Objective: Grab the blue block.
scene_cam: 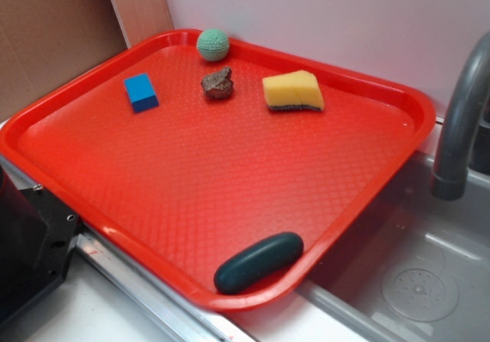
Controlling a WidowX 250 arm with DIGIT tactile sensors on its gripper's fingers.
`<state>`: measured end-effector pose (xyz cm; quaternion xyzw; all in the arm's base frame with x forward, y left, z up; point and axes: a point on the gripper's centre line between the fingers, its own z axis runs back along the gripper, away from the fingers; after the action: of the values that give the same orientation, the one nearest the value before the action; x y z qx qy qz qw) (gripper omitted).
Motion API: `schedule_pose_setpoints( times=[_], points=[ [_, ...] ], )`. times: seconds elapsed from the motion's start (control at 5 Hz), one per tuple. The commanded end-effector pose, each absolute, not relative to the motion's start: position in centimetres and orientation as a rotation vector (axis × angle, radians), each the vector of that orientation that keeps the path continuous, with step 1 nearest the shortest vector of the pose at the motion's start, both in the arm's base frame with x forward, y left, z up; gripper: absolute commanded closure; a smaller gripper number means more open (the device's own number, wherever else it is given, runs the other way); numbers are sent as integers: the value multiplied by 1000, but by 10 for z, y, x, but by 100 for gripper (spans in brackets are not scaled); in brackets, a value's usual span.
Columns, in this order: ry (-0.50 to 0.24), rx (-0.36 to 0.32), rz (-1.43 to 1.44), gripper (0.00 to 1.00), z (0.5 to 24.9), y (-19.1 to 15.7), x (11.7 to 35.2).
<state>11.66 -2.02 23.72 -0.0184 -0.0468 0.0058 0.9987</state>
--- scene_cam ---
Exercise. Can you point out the blue rectangular block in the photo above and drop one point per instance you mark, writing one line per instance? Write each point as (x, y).
(141, 93)

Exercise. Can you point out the red plastic tray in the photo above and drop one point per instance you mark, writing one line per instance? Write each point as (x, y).
(186, 185)

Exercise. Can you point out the brown rock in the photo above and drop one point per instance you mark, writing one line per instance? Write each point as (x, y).
(218, 85)

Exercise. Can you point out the yellow sponge with grey pad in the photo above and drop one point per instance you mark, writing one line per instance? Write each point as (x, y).
(293, 91)

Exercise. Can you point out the dark green oblong capsule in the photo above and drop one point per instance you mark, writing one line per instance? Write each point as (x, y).
(258, 261)

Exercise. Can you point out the green textured ball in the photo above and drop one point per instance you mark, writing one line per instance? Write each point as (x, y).
(213, 44)

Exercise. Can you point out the grey plastic sink basin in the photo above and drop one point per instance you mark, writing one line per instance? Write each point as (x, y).
(411, 267)

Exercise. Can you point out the grey faucet spout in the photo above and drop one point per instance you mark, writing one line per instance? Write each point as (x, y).
(464, 139)

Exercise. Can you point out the brown cardboard panel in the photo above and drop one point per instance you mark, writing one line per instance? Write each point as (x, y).
(47, 43)

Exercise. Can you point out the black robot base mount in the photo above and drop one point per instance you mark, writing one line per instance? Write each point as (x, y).
(38, 234)

